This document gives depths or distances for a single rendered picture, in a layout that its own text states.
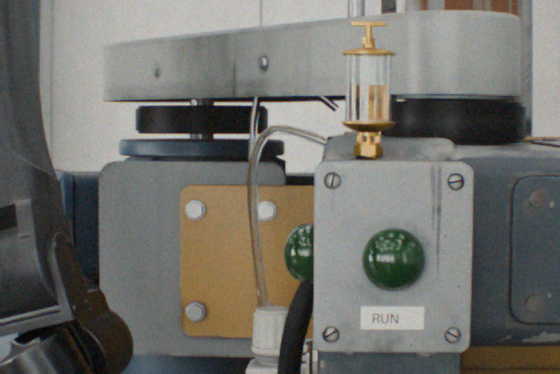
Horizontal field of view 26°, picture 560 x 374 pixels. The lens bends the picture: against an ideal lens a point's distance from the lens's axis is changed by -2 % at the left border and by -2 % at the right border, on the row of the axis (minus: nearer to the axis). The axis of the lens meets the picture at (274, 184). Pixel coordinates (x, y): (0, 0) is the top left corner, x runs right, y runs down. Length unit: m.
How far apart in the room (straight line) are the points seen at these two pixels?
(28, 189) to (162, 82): 0.24
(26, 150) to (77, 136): 5.14
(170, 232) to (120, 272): 0.05
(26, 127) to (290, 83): 0.18
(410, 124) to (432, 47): 0.05
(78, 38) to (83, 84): 0.22
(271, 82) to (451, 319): 0.33
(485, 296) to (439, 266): 0.06
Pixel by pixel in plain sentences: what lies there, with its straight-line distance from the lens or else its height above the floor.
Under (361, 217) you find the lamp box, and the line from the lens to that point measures 0.59.
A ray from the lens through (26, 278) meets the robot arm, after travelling 0.80.
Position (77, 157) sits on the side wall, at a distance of 5.97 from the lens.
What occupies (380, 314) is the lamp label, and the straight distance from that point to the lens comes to 0.60.
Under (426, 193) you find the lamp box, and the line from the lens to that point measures 0.59.
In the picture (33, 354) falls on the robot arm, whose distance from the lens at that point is 0.81.
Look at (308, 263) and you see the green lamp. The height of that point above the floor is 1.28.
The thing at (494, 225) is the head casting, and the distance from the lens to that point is 0.65.
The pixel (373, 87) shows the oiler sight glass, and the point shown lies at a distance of 0.66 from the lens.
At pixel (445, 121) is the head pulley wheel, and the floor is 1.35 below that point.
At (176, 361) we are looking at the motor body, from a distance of 1.09.
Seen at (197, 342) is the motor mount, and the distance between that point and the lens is 1.05.
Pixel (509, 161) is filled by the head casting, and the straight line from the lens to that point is 0.65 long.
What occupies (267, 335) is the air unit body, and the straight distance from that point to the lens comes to 0.86.
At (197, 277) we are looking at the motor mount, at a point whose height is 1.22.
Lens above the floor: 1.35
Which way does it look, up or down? 3 degrees down
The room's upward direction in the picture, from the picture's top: straight up
